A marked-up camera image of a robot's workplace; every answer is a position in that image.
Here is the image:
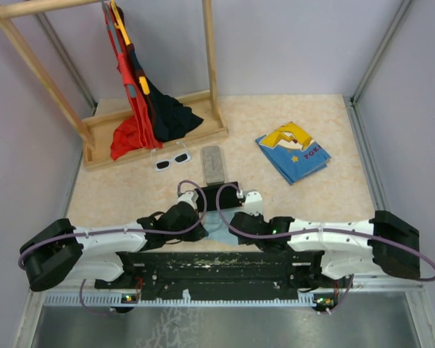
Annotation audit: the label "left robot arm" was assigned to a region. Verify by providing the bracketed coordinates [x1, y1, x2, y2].
[18, 202, 208, 292]

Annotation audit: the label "light blue lens cloth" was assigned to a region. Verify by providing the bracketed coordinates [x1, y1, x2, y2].
[203, 211, 238, 246]

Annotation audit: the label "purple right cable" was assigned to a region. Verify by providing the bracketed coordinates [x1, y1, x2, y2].
[216, 183, 435, 315]

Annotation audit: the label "red garment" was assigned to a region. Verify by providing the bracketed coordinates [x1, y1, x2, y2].
[101, 3, 164, 150]

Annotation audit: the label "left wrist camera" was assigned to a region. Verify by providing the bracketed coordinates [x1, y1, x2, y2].
[177, 191, 198, 210]

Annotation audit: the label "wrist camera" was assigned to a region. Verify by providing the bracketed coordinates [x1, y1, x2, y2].
[177, 191, 198, 210]
[242, 190, 264, 216]

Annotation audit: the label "grey glasses case green lining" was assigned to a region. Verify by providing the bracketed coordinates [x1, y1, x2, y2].
[202, 145, 225, 186]

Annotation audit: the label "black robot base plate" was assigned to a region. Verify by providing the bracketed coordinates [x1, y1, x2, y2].
[95, 251, 349, 301]

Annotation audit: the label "yellow clothes hanger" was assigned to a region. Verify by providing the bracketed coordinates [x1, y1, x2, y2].
[110, 0, 150, 95]

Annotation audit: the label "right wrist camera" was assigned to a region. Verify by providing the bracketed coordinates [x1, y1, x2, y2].
[242, 190, 264, 216]

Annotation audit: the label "blue yellow folded cloth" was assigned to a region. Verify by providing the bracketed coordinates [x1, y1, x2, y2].
[255, 122, 331, 185]

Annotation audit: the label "black hanging garment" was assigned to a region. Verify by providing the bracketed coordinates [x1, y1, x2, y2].
[129, 50, 205, 143]

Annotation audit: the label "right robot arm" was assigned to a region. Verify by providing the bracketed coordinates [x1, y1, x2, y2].
[228, 210, 421, 287]

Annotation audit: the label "white sunglasses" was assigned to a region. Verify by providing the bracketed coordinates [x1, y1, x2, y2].
[150, 141, 191, 172]

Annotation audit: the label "grey red clothes hanger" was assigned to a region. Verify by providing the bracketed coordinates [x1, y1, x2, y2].
[101, 1, 138, 99]

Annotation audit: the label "wooden clothes rack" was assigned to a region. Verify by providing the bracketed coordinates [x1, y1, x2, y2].
[0, 1, 228, 170]

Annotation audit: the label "black glasses case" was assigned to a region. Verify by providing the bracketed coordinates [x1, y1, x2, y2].
[195, 183, 243, 212]

